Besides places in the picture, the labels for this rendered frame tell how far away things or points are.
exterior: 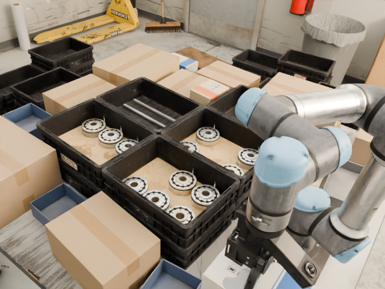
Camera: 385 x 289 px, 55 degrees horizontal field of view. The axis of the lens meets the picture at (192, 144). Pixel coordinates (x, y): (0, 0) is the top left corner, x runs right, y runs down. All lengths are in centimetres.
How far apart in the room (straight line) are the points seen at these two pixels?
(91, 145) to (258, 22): 324
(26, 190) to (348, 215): 110
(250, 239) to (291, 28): 383
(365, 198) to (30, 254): 108
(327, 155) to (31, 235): 112
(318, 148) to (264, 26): 396
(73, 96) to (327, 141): 145
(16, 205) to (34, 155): 19
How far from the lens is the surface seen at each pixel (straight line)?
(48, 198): 153
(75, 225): 126
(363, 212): 113
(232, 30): 473
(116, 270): 113
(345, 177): 174
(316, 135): 65
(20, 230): 151
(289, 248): 69
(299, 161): 55
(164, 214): 116
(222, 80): 206
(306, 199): 123
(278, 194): 58
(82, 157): 139
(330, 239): 121
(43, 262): 139
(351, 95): 94
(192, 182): 137
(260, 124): 69
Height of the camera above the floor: 180
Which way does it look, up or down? 37 degrees down
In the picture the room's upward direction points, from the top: 5 degrees clockwise
